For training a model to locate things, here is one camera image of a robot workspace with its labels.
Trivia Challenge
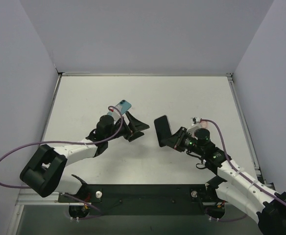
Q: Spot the aluminium table frame rail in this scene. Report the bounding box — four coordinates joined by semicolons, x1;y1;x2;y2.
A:
227;73;280;205

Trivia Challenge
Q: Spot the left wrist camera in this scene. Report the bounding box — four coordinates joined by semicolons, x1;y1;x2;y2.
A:
109;104;122;119

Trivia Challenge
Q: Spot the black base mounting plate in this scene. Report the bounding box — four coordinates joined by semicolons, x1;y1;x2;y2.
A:
57;185;236;216

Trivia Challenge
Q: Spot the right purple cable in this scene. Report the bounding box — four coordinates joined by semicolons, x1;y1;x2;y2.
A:
200;119;286;222

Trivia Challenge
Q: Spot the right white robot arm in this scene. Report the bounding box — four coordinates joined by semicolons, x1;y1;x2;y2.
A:
157;127;286;235

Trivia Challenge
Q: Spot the black phone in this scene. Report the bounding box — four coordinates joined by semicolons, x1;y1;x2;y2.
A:
154;115;172;147

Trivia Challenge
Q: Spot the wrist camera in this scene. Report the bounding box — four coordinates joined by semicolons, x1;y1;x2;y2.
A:
190;117;202;130
109;104;122;119

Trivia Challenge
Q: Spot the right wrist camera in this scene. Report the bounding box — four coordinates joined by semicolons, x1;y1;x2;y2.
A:
190;117;202;130

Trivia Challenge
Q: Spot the teal phone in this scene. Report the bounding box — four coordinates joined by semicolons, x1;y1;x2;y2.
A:
107;99;132;121

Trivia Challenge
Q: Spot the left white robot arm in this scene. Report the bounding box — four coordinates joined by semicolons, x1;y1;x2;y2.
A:
20;112;149;202

